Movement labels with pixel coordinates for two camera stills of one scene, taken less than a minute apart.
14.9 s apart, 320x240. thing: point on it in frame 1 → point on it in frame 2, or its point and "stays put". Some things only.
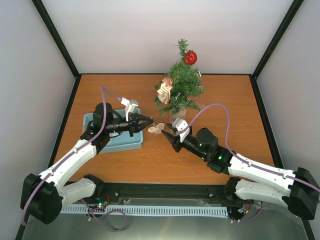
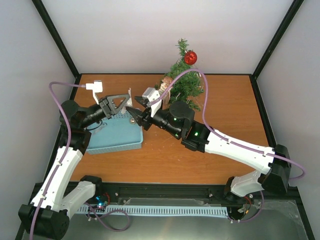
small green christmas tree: x=187 y=86 stays put
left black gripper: x=134 y=122 → x=108 y=106
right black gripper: x=173 y=140 → x=139 y=116
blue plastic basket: x=119 y=140 stays put
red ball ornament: x=190 y=57 stays put
